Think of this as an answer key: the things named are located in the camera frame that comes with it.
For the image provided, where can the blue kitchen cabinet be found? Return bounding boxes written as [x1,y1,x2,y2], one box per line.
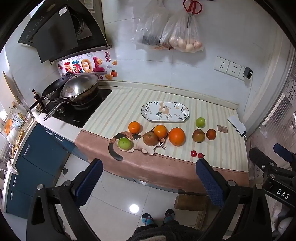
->
[5,123,88,219]

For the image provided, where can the black range hood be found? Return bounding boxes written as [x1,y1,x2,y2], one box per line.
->
[18,0,112,64]

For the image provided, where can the white wall socket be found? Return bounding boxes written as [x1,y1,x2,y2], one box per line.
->
[214,56,230,73]
[227,61,242,78]

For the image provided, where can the striped cat print table mat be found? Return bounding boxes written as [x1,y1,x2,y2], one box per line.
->
[74,88,250,194]

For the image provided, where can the red scissors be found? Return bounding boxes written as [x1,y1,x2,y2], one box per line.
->
[183,0,203,28]

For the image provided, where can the oval floral plate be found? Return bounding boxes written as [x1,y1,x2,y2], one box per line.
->
[141,101,190,122]

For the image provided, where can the black frying pan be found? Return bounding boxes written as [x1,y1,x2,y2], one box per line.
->
[30,77,71,110]

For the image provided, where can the dark wok with steel handle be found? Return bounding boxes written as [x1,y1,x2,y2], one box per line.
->
[43,80,100,121]

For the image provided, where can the plastic bag of eggs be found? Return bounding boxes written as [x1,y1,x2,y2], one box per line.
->
[159,10,204,53]

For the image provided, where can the steel wok lid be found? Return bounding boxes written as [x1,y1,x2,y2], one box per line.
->
[60,73,100,98]

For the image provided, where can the white paper pad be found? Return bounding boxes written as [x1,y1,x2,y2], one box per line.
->
[227,115,247,137]

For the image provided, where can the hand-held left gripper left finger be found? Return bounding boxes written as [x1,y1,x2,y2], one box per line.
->
[26,159,104,241]

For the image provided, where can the white sack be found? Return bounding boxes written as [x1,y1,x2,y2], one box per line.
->
[270,204,294,240]

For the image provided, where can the colourful wall stickers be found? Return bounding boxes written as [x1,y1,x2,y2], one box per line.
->
[57,52,118,81]

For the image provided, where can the plastic bag with dark contents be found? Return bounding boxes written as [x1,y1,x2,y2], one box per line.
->
[131,0,171,49]

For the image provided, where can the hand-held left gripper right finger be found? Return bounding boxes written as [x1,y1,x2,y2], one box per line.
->
[195,158,271,241]

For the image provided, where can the window with grille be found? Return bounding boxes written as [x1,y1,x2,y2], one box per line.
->
[261,93,296,149]

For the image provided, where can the brown apple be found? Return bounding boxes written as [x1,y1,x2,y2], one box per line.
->
[143,131,159,146]

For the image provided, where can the large orange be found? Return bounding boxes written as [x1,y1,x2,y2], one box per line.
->
[168,127,186,146]

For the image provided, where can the black glass cooktop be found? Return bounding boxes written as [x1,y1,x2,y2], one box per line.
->
[42,87,113,128]

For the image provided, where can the red-green apple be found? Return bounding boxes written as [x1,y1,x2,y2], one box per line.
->
[192,129,206,143]

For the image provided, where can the small orange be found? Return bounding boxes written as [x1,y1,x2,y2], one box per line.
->
[154,125,168,139]
[128,121,141,134]

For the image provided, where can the large green apple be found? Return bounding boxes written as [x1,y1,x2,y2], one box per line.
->
[118,137,133,151]

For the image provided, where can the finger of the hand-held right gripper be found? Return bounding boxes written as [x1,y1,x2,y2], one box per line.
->
[248,147,279,178]
[273,143,296,163]

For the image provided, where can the person's dark clothing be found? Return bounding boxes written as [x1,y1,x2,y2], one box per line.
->
[133,220,206,241]

